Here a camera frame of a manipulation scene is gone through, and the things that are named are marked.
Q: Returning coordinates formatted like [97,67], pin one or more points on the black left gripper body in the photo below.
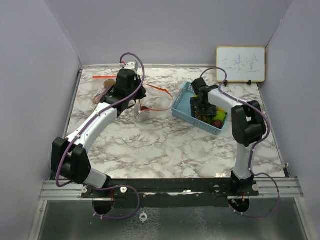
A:
[139,94]

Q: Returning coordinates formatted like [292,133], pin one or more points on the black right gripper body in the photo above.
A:
[202,108]

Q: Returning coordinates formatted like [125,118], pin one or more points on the brown kiwi fruit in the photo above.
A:
[109,83]

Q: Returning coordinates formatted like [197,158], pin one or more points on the green wrinkled ball fruit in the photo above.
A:
[220,116]

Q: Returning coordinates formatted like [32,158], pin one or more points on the clear zip bag orange zipper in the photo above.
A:
[98,83]

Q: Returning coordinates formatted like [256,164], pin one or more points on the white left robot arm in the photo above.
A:
[69,157]

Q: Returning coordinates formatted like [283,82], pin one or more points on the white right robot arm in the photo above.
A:
[249,125]

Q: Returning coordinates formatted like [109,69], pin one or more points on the light blue perforated plastic basket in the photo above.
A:
[188,108]

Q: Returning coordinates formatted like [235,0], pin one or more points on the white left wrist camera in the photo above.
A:
[132,65]

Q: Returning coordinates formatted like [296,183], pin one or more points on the small whiteboard wooden frame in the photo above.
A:
[241,64]

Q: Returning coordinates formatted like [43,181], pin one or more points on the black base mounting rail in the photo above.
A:
[171,192]

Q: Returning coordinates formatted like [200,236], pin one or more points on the aluminium extrusion frame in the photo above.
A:
[287,188]

